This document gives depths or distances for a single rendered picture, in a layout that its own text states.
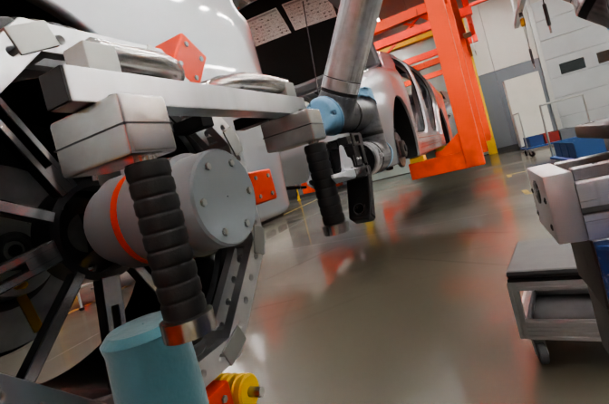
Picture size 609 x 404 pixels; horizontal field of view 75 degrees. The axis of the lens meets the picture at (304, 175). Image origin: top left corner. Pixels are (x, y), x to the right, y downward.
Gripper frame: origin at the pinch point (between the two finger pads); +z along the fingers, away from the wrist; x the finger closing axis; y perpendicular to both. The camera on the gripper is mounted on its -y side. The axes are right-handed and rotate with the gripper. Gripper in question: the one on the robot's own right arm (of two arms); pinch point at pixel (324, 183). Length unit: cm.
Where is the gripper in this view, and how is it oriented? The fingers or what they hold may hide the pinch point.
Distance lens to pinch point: 63.3
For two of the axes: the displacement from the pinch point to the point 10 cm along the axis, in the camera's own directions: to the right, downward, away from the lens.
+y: -2.5, -9.7, 0.0
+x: 8.7, -2.2, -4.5
